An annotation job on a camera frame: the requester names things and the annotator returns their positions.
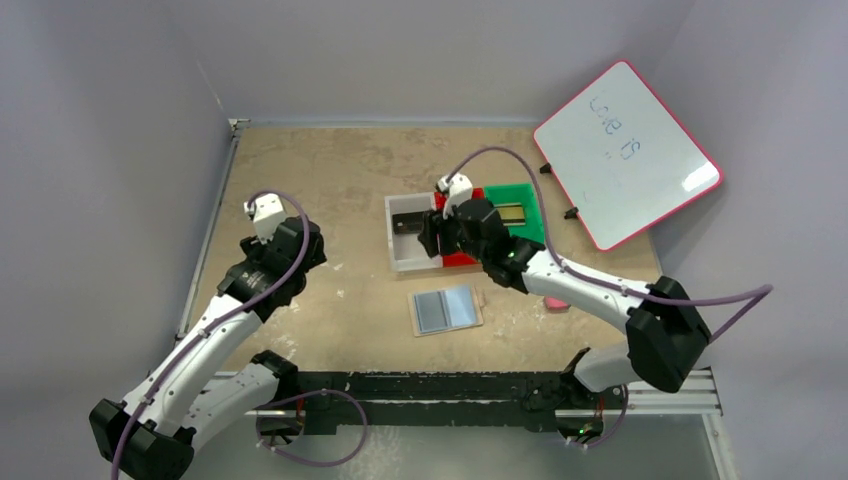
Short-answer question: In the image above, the purple cable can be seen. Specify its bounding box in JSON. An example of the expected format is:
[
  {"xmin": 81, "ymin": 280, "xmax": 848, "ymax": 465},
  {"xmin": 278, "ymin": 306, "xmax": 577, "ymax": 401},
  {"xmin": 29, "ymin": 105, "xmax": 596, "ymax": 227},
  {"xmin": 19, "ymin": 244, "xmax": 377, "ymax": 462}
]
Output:
[
  {"xmin": 109, "ymin": 190, "xmax": 370, "ymax": 480},
  {"xmin": 440, "ymin": 146, "xmax": 775, "ymax": 452}
]

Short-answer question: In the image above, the pink eraser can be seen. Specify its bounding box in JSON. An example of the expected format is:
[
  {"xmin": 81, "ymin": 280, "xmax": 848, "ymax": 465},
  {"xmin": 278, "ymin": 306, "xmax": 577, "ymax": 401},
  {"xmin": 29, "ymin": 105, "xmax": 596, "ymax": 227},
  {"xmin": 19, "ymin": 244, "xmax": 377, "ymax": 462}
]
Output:
[{"xmin": 543, "ymin": 297, "xmax": 570, "ymax": 312}]

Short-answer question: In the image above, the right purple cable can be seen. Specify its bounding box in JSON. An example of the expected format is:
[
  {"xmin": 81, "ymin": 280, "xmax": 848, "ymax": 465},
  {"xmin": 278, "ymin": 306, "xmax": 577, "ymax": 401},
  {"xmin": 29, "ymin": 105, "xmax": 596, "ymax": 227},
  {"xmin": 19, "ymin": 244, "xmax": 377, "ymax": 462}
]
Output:
[{"xmin": 440, "ymin": 146, "xmax": 775, "ymax": 452}]

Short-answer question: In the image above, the pink framed whiteboard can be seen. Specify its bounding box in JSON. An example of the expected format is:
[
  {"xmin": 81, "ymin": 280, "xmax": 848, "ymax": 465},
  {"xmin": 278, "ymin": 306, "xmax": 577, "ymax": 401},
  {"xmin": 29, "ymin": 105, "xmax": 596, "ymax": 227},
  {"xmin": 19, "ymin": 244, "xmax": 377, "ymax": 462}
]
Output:
[{"xmin": 533, "ymin": 60, "xmax": 723, "ymax": 251}]

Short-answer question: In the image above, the gold credit card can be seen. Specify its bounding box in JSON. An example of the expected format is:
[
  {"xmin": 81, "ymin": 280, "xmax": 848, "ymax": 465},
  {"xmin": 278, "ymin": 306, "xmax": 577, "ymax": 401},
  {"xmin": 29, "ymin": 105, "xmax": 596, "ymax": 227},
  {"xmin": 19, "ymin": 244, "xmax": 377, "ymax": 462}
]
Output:
[{"xmin": 495, "ymin": 203, "xmax": 527, "ymax": 227}]

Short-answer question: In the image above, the red plastic bin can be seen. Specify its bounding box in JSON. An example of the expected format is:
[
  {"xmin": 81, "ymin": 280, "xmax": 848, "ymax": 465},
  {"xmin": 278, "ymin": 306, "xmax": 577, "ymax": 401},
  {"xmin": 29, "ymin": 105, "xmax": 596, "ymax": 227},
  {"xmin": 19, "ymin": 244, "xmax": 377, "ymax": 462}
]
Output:
[{"xmin": 433, "ymin": 187, "xmax": 485, "ymax": 268}]

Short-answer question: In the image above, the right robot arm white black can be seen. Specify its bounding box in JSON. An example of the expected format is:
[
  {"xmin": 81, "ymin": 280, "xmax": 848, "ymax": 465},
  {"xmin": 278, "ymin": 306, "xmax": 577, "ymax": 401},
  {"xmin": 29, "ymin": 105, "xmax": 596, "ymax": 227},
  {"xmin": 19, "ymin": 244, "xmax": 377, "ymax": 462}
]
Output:
[{"xmin": 418, "ymin": 198, "xmax": 711, "ymax": 393}]

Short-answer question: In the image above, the green plastic bin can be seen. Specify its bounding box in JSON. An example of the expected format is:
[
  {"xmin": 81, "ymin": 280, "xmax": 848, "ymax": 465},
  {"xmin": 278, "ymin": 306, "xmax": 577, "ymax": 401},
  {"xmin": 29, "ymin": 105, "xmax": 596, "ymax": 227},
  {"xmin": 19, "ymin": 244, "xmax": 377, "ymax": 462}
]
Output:
[{"xmin": 483, "ymin": 183, "xmax": 544, "ymax": 243}]

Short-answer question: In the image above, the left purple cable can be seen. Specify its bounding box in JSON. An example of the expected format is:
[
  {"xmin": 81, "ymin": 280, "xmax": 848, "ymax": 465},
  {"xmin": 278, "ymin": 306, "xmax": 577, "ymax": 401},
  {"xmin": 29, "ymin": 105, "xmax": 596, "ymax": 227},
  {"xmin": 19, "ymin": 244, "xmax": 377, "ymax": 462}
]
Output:
[{"xmin": 109, "ymin": 190, "xmax": 370, "ymax": 480}]

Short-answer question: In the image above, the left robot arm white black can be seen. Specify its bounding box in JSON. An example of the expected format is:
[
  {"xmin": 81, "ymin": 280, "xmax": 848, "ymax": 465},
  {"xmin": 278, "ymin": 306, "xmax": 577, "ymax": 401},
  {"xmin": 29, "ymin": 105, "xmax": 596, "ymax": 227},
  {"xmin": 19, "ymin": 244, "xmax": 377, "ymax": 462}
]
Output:
[{"xmin": 89, "ymin": 217, "xmax": 326, "ymax": 479}]

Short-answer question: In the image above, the aluminium table frame rail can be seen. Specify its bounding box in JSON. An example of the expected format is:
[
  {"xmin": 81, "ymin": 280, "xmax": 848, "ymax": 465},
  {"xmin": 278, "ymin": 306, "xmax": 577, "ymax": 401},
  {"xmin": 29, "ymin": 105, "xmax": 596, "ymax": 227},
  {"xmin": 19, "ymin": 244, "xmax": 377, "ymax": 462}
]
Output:
[{"xmin": 119, "ymin": 119, "xmax": 253, "ymax": 480}]

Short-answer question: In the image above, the beige card holder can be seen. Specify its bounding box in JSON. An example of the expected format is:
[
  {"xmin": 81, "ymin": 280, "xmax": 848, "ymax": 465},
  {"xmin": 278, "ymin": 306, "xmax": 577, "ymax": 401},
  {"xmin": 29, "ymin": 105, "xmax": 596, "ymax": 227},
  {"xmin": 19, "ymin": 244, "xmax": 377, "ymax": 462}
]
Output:
[{"xmin": 408, "ymin": 284, "xmax": 484, "ymax": 337}]

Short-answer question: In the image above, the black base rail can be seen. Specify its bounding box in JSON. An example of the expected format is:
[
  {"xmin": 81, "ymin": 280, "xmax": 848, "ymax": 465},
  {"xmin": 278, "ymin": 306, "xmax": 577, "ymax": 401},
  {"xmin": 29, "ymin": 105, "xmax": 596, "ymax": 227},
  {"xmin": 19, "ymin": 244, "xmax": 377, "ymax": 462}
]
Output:
[{"xmin": 235, "ymin": 369, "xmax": 637, "ymax": 439}]

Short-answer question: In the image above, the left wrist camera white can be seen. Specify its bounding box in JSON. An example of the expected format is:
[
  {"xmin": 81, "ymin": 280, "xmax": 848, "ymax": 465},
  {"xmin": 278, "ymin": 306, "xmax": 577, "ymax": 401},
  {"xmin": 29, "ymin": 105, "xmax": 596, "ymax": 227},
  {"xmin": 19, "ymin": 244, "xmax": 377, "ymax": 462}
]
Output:
[{"xmin": 244, "ymin": 193, "xmax": 287, "ymax": 244}]

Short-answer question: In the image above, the black credit card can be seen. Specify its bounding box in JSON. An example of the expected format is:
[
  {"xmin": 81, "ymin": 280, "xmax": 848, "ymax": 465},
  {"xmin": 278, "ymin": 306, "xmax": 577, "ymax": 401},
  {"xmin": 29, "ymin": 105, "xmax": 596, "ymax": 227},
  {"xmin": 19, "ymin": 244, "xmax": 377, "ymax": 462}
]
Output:
[{"xmin": 391, "ymin": 211, "xmax": 425, "ymax": 235}]

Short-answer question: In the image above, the white plastic bin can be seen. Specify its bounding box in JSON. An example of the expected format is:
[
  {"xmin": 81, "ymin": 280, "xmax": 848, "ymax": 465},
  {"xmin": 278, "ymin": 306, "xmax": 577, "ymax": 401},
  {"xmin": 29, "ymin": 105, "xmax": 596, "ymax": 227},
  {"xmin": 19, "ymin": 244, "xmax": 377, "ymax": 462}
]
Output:
[{"xmin": 384, "ymin": 193, "xmax": 442, "ymax": 273}]

